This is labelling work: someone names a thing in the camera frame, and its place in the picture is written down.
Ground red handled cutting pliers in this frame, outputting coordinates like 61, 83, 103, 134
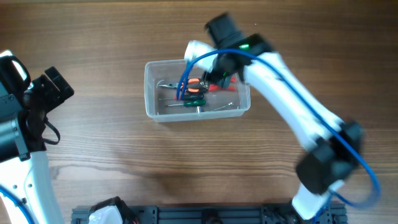
198, 80, 236, 93

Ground orange black needle-nose pliers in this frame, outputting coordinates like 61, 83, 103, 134
159, 78, 210, 93

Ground small silver wrench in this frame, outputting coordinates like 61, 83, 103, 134
212, 102, 234, 111

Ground clear plastic container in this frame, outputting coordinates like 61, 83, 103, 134
144, 60, 251, 122

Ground green handled screwdriver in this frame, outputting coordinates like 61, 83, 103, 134
168, 100, 206, 107

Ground red and black screwdriver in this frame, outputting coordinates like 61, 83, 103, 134
160, 94, 204, 101

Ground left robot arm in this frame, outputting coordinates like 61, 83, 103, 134
1, 50, 74, 223

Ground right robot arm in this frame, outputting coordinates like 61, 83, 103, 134
193, 13, 362, 220

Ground left blue cable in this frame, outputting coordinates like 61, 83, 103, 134
0, 185, 37, 224

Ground blue cable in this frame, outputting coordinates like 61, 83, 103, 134
175, 48, 382, 224
0, 185, 37, 224

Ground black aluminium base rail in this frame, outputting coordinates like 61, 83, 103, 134
70, 203, 348, 224

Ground right blue cable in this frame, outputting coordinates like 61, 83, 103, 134
175, 48, 382, 224

